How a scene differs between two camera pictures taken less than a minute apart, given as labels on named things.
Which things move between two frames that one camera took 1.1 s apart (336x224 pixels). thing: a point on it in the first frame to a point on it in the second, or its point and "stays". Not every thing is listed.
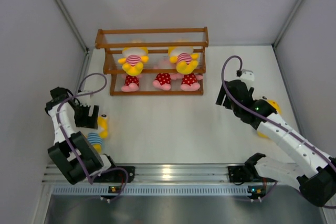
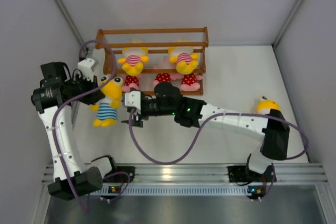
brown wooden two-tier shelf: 154,61 stays
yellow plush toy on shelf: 186,60 stays
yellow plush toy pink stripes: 136,56 stays
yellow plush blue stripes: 95,139 to 107,113
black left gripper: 90,121 to 93,99
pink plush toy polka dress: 163,81 stays
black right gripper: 221,98 to 138,123
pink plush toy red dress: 189,82 stays
